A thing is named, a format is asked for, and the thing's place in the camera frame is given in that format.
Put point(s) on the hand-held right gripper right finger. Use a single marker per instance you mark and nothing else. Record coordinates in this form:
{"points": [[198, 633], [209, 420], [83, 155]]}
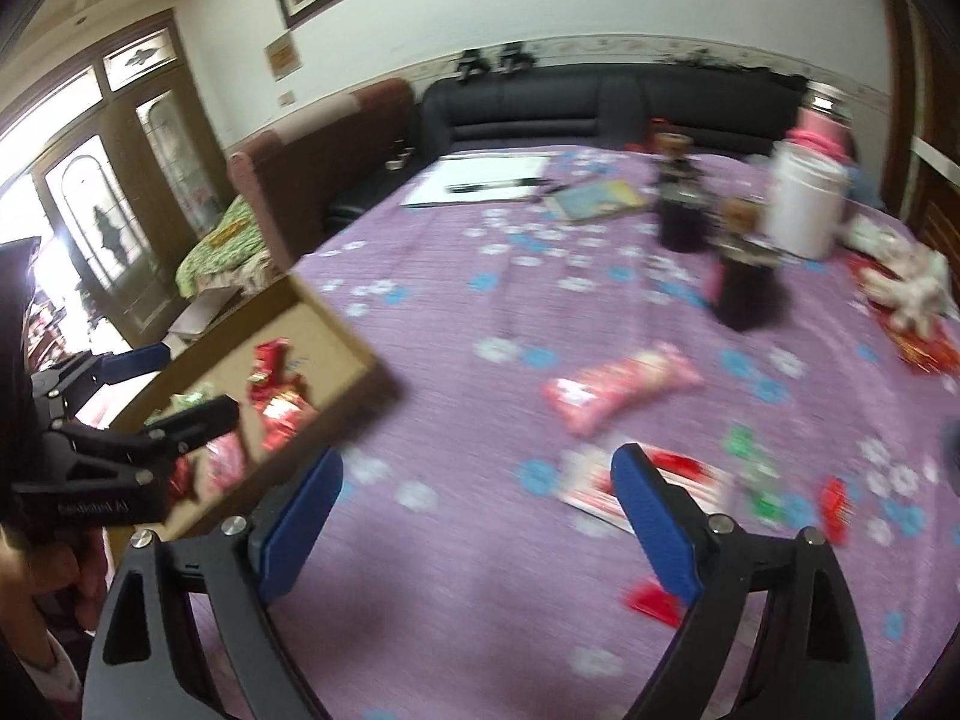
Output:
{"points": [[656, 525]]}

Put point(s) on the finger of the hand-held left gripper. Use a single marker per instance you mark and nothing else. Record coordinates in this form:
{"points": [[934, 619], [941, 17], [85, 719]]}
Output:
{"points": [[135, 364], [187, 427]]}

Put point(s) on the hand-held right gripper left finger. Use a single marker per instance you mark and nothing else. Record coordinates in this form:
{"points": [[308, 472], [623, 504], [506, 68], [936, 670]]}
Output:
{"points": [[300, 525]]}

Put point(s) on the red packet gold print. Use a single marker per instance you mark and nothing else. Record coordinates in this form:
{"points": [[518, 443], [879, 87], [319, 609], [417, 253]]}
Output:
{"points": [[180, 476]]}

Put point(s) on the plain red snack packet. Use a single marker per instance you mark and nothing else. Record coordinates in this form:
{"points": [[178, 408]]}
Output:
{"points": [[652, 601]]}

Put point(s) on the white red striped packet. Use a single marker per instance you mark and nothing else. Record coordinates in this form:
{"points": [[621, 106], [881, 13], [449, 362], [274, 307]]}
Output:
{"points": [[589, 487]]}

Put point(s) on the large red snack packet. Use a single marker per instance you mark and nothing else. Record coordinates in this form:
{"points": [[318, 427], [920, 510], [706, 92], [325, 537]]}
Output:
{"points": [[289, 416]]}

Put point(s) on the shallow cardboard box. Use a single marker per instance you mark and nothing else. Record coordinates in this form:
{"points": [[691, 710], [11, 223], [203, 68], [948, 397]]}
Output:
{"points": [[330, 345]]}

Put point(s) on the small red candy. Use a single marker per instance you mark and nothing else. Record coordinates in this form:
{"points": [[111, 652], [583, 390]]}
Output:
{"points": [[832, 502]]}

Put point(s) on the person's left forearm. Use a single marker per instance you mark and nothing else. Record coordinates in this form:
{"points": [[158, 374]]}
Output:
{"points": [[56, 679]]}

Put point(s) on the person's left hand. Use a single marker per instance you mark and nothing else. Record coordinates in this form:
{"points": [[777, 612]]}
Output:
{"points": [[67, 570]]}

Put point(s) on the green floral blanket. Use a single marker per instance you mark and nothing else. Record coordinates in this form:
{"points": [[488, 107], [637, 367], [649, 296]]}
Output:
{"points": [[225, 244]]}

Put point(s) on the wooden glass door set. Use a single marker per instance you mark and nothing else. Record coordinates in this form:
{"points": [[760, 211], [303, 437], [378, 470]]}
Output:
{"points": [[150, 187]]}

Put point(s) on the purple floral tablecloth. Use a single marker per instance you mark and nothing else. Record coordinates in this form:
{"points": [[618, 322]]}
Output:
{"points": [[487, 390]]}

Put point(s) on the brown armchair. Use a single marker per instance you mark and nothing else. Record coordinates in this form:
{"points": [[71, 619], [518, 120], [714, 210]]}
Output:
{"points": [[322, 165]]}

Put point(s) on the red paper packet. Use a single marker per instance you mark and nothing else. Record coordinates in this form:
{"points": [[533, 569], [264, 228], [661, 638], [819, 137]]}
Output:
{"points": [[934, 352]]}

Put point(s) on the colourful cover notebook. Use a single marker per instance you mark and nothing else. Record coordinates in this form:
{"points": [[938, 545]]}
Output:
{"points": [[596, 201]]}

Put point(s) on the small white object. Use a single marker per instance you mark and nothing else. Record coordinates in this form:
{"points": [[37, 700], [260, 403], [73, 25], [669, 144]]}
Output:
{"points": [[399, 161]]}

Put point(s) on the white cloth glove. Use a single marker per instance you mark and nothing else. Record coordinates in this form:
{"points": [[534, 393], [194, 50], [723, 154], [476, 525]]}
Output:
{"points": [[911, 292], [870, 232]]}

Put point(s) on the white plastic jar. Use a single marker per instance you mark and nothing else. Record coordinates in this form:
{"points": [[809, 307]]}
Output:
{"points": [[806, 202]]}

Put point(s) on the black pen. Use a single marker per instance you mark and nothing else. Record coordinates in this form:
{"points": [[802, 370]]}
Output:
{"points": [[495, 184]]}

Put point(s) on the white paper pad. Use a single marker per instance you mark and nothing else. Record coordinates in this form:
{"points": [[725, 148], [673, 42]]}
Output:
{"points": [[480, 169]]}

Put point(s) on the red bag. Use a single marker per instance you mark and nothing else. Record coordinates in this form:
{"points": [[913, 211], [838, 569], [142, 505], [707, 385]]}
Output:
{"points": [[658, 131]]}

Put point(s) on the light blue object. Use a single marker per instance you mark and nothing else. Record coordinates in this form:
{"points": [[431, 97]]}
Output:
{"points": [[866, 191]]}

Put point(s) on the brown wooden sideboard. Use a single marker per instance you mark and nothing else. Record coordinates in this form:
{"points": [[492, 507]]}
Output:
{"points": [[937, 202]]}

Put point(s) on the black leather sofa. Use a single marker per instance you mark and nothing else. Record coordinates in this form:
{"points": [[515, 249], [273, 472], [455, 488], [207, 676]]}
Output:
{"points": [[540, 105]]}

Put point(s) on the pink thermos flask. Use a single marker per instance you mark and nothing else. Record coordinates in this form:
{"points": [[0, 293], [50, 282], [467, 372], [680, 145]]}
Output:
{"points": [[821, 120]]}

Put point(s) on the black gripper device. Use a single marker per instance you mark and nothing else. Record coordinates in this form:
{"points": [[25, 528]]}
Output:
{"points": [[471, 64], [516, 58]]}

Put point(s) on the small wall plaque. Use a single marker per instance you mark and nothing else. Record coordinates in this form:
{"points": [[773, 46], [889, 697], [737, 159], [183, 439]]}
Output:
{"points": [[281, 56]]}

